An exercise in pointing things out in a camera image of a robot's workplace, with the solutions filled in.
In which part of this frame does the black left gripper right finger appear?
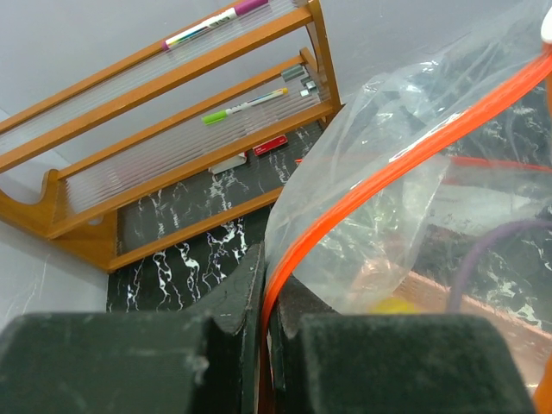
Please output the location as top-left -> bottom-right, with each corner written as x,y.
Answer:
271,279 -> 535,413

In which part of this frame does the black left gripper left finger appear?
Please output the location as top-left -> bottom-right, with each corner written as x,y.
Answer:
1,244 -> 265,413

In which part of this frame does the clear orange-zip bag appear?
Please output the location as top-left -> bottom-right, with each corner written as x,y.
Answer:
318,154 -> 551,248

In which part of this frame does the yellow mango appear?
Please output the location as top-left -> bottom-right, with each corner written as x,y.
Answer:
369,297 -> 421,315

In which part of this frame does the pink perforated plastic basket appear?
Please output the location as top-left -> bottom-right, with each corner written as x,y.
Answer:
348,260 -> 551,393

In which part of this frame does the red white small box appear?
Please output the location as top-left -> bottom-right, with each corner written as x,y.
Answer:
252,135 -> 288,157

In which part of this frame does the wooden shelf rack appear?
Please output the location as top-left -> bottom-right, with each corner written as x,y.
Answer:
1,1 -> 339,271

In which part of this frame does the green cap marker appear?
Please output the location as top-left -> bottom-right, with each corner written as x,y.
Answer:
202,88 -> 289,125

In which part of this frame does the grey binder clip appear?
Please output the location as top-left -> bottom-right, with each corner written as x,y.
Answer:
280,64 -> 318,97

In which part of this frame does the pink cap marker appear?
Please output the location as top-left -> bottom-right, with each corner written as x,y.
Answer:
161,0 -> 269,51

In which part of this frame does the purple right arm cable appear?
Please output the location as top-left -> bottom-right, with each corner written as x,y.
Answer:
448,218 -> 552,315

